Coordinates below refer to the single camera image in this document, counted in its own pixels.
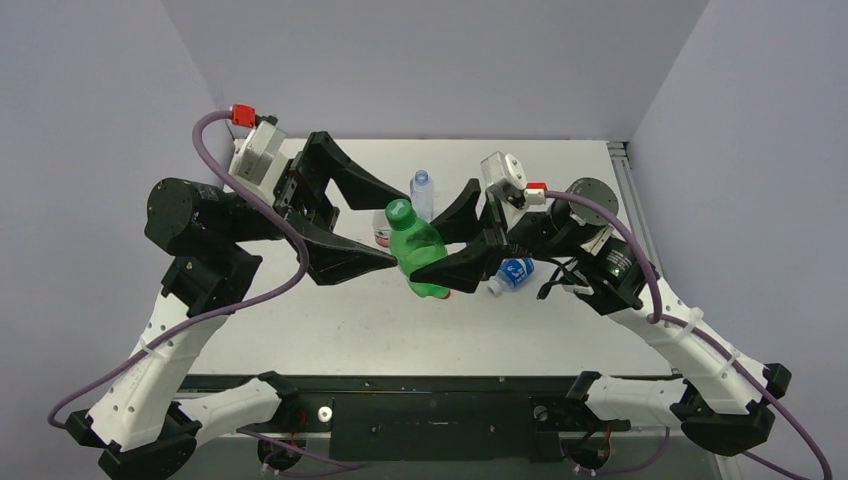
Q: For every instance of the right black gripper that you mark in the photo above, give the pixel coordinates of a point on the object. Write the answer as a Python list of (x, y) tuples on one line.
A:
[(494, 221)]

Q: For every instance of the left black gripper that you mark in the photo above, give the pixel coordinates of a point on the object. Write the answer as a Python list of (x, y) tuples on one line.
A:
[(359, 190)]

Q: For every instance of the red label clear bottle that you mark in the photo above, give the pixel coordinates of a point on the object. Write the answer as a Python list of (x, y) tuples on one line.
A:
[(381, 229)]

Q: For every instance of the green plastic bottle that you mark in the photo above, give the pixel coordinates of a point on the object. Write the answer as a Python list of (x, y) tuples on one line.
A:
[(415, 247)]

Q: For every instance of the clear bluish bottle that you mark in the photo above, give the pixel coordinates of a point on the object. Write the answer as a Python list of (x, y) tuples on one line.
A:
[(422, 194)]

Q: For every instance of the green bottle cap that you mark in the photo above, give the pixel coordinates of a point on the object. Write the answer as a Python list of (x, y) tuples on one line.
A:
[(400, 214)]

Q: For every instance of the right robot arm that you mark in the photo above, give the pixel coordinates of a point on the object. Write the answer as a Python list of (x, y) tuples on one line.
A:
[(722, 400)]

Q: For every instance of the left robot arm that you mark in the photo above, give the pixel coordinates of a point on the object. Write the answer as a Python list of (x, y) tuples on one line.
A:
[(142, 429)]

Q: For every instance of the blue label small bottle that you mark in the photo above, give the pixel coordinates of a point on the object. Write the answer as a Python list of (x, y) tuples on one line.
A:
[(511, 275)]

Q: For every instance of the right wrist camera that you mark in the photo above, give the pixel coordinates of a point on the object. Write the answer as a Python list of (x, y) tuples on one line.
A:
[(510, 179)]

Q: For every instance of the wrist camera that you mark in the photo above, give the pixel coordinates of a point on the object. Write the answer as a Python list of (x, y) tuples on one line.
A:
[(258, 162), (510, 179)]

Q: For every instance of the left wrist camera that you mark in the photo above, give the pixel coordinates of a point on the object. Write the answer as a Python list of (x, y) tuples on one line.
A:
[(258, 162)]

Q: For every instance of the aluminium frame rail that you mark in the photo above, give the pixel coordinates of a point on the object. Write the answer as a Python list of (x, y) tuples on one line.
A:
[(671, 208)]

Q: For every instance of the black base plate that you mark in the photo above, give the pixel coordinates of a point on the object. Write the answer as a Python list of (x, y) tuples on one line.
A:
[(436, 418)]

